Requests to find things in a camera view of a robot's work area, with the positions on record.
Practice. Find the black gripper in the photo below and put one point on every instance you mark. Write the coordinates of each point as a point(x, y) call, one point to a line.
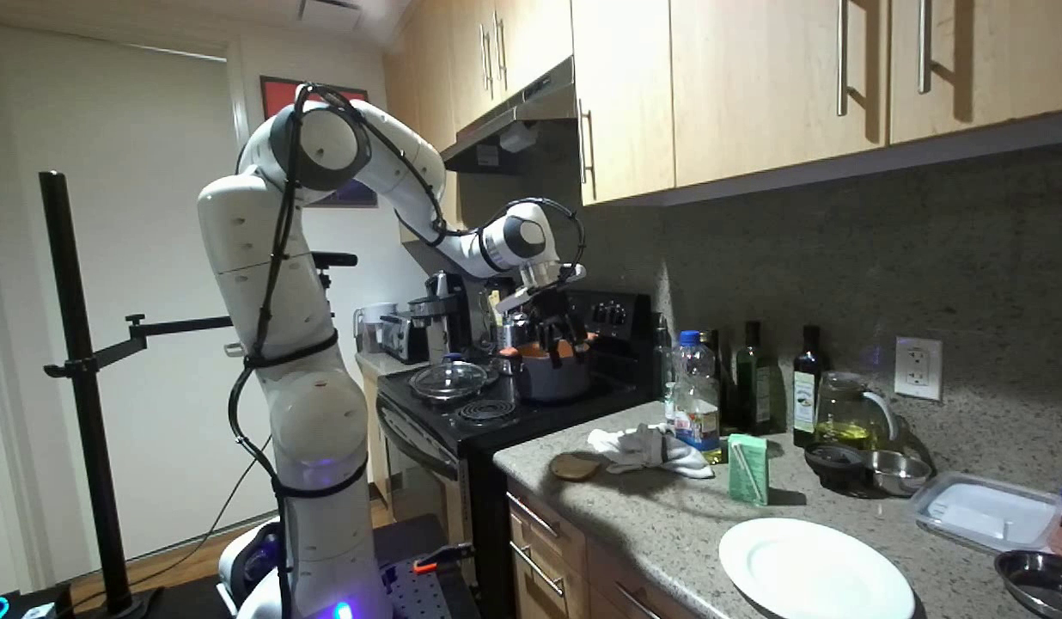
point(547, 310)

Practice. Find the dark bottle white label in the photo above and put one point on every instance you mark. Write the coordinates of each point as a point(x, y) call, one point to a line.
point(808, 397)

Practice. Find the white crumpled cloth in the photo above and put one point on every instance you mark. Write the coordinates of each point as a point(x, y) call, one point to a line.
point(637, 447)

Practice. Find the white round plate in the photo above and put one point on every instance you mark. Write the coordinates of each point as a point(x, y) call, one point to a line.
point(817, 567)

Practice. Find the clear plastic food container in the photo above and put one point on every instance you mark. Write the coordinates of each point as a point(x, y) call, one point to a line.
point(982, 515)

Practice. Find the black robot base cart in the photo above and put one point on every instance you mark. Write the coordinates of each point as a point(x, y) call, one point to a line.
point(438, 585)

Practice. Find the slim dark glass bottle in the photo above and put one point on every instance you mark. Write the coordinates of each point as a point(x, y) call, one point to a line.
point(729, 390)

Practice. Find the slice of brown bread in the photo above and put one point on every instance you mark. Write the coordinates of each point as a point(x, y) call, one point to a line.
point(577, 464)

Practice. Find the black kitchen stove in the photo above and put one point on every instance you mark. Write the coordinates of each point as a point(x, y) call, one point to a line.
point(498, 424)

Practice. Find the black camera stand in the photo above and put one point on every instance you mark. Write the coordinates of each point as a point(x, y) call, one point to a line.
point(77, 344)

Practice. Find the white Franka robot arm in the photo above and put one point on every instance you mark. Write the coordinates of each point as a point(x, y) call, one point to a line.
point(310, 424)

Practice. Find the silver countertop appliance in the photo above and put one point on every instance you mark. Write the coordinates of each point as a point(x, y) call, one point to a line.
point(414, 336)

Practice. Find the small steel bowl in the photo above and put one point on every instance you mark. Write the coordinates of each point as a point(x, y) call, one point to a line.
point(902, 473)

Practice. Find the white wall outlet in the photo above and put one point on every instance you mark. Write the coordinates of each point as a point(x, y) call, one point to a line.
point(919, 370)

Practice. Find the green dish soap bottle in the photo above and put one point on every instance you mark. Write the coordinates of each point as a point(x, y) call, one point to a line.
point(749, 470)

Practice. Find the large glass pot lid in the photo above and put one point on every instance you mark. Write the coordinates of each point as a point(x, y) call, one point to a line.
point(447, 381)

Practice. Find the large dark olive oil bottle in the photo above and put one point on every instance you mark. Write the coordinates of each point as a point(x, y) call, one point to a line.
point(760, 383)

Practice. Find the clear plastic bottle blue cap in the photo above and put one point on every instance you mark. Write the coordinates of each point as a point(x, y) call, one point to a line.
point(694, 397)

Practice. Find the wooden upper cabinet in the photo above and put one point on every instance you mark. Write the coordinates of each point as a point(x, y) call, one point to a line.
point(757, 81)

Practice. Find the wide steel bowl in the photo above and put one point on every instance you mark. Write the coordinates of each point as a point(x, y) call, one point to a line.
point(1040, 585)

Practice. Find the range hood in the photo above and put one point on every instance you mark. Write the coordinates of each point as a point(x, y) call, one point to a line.
point(516, 123)

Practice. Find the grey wrist camera bar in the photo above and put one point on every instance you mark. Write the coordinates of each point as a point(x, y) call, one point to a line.
point(516, 298)

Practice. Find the black bowl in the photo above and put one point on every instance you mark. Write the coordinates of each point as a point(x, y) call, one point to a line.
point(841, 470)

